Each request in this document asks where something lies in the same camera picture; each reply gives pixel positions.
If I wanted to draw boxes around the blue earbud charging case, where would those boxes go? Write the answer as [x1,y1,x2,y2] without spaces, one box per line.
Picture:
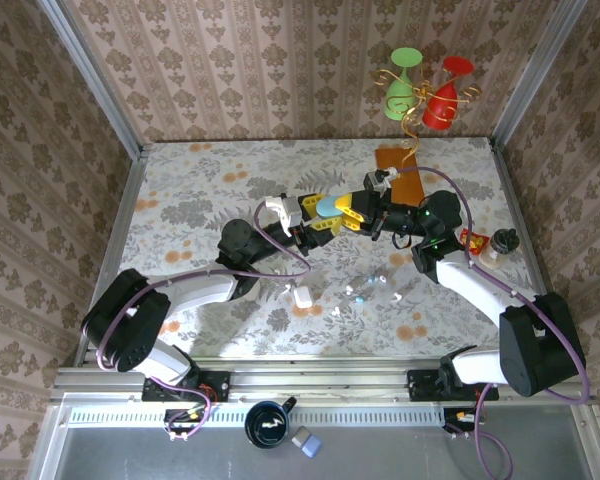
[315,196,344,220]

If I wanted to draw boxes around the red snack packet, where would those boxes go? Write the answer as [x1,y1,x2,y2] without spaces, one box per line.
[458,227,489,257]

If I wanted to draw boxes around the small bottle black cap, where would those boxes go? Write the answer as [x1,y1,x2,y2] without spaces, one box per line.
[478,228,520,271]

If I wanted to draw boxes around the red plastic wine glass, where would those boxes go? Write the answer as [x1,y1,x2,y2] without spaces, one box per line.
[421,55,475,132]

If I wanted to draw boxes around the green plastic wine glass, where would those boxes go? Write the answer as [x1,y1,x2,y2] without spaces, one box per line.
[383,47,424,121]

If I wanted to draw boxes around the black connector block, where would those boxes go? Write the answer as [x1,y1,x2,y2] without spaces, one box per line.
[163,407,214,435]
[442,407,481,434]

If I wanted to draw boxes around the black mug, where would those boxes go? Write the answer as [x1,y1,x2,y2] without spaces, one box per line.
[243,396,298,451]

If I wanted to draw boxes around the grey blue small box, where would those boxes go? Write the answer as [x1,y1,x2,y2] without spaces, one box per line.
[290,425,324,460]

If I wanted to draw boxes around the gold wire stand orange base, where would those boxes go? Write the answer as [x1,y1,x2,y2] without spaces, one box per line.
[371,67,483,206]

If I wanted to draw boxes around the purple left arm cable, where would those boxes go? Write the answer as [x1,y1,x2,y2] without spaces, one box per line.
[81,202,313,442]

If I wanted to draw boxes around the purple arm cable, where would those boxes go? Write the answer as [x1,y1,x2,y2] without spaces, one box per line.
[392,166,592,480]
[81,202,313,442]

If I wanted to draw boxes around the aluminium side rail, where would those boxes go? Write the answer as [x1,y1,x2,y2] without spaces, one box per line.
[488,137,600,401]
[72,144,149,366]

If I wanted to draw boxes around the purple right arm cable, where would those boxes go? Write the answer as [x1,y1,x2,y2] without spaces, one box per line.
[392,166,592,480]

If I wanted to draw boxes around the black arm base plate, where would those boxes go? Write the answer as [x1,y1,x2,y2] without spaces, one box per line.
[140,370,231,404]
[406,368,500,404]

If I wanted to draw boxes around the aluminium base rail beam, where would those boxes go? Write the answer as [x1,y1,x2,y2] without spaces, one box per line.
[49,355,599,404]

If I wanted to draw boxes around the aluminium frame post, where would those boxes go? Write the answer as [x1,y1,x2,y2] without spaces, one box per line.
[37,0,147,159]
[488,0,590,147]

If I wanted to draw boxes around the slotted metal cable duct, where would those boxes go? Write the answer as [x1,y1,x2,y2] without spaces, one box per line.
[62,405,454,427]

